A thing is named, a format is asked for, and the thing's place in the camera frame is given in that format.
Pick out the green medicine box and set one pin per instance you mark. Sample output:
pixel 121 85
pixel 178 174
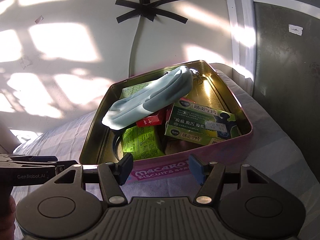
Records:
pixel 200 124

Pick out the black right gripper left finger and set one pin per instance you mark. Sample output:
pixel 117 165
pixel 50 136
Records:
pixel 112 176

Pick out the white door frame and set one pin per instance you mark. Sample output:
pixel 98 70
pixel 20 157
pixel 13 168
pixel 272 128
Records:
pixel 243 35

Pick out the light teal zipper pouch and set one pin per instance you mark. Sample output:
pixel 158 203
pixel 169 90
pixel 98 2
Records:
pixel 157 95

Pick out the red cigarette pack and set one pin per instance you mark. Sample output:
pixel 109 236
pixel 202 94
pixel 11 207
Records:
pixel 153 119

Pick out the green wet wipes pack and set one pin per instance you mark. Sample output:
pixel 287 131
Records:
pixel 141 142

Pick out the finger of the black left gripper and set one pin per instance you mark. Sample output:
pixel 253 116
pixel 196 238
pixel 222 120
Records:
pixel 17 158

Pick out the pink macaron biscuit tin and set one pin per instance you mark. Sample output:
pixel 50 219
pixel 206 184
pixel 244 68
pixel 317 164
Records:
pixel 210 91

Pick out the black tape cross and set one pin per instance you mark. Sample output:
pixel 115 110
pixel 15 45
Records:
pixel 149 11

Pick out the green toothpaste box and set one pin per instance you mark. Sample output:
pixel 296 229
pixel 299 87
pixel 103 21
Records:
pixel 128 91

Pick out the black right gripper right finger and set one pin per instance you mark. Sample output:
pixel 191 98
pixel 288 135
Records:
pixel 210 177

